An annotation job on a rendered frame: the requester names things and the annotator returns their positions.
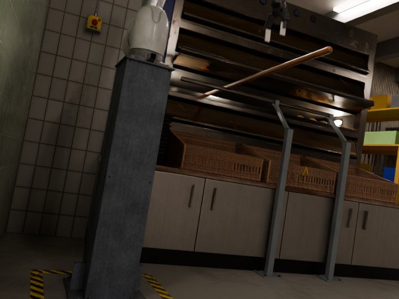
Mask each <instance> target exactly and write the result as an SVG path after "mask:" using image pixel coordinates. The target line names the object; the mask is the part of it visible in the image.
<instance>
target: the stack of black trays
mask: <svg viewBox="0 0 399 299"><path fill-rule="evenodd" d="M172 117H174V115H173V114H167V113H165V114H164V121H163V127H162V132H161V138H160V145H159V151H158V156H157V162H156V165H159V166H164V164H166V163H161V162H164V160H165V159H164V156H166V155H165V152H167V151H166V145H168V144H167V142H168V140H167V139H168V138H169V136H168V134H170V133H168V132H169V131H170V130H171V129H170V127H172V126H170V123H172V122H170V119H172Z"/></svg>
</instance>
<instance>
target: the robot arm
mask: <svg viewBox="0 0 399 299"><path fill-rule="evenodd" d="M165 1H166V0H144V2H143V5H142V7H141V8H140V10H139V11H138V12H137V13H136V15H135V17H134V18H132V20H131V23H130V25H129V27H128V30H127V32H126V35H125V37H124V39H123V42H122V49H123V52H124V54H125V55H128V56H132V57H134V58H138V59H142V60H145V61H149V62H152V63H156V64H159V65H163V66H167V67H169V65H167V64H165V63H163V56H164V52H165V49H166V44H167V37H168V32H169V22H168V19H167V15H166V13H165V12H164V11H163V7H164V3H165ZM271 6H272V8H273V9H272V11H269V12H268V16H267V19H266V22H265V25H264V28H263V29H264V30H265V42H270V34H271V30H270V28H271V26H272V24H273V22H274V20H275V19H276V18H277V17H278V16H280V18H281V20H282V21H281V26H280V35H281V36H285V33H286V24H287V21H288V20H290V16H289V12H288V9H287V4H286V0H271Z"/></svg>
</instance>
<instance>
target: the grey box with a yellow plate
mask: <svg viewBox="0 0 399 299"><path fill-rule="evenodd" d="M99 18H100V19H101V21H98V19H99ZM92 19H96V20H97V21H98V23H97V25H93V24H92V22H91V21H92ZM102 22H103V18H102V17H98V16H95V15H91V14H88V17H87V23H86V27H85V30H86V31H88V32H91V33H95V34H100V33H101V29H102Z"/></svg>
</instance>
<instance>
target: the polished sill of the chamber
mask: <svg viewBox="0 0 399 299"><path fill-rule="evenodd" d="M169 91H173V92H176V93H181V94H186V95H189V96H194V97H198V98H203V99H206V100H211V101H216V102H219V103H223V104H228V105H231V106H236V107H241V108H244V109H249V110H253V111H256V112H261V113H266V114H271V115H274V116H278V114H277V112H276V111H274V110H270V109H265V108H262V107H257V106H253V105H249V104H245V103H240V102H237V101H232V100H228V99H225V98H220V97H215V96H211V95H208V94H203V93H198V92H195V91H191V90H186V89H183V88H178V87H174V86H171V85H170V86H169ZM282 114H283V116H284V118H286V119H291V120H296V121H299V122H304V123H308V124H312V125H317V126H321V127H325V128H329V129H334V128H333V127H332V125H331V124H328V123H324V122H319V121H315V120H311V119H307V118H304V117H299V116H294V115H291V114H287V113H282ZM338 128H339V130H340V131H342V132H347V133H351V134H355V135H358V133H359V131H356V130H353V129H348V128H344V127H341V126H338Z"/></svg>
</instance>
